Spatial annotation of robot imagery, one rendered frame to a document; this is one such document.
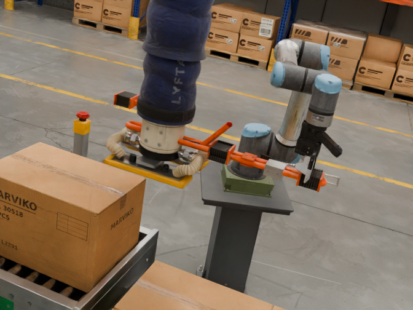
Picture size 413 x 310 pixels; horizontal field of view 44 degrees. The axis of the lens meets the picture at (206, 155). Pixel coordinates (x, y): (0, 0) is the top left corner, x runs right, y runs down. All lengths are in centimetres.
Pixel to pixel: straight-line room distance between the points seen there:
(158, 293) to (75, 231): 47
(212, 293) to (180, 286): 15
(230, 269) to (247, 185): 57
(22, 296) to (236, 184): 123
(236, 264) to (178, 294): 81
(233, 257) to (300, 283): 68
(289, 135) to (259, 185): 33
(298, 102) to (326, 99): 81
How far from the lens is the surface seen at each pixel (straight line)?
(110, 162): 202
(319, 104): 179
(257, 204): 277
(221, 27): 938
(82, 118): 281
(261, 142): 279
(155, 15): 184
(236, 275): 316
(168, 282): 243
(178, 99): 189
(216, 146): 196
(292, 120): 266
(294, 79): 189
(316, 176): 188
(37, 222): 230
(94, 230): 213
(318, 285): 363
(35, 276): 242
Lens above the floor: 202
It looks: 23 degrees down
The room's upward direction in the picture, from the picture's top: 10 degrees clockwise
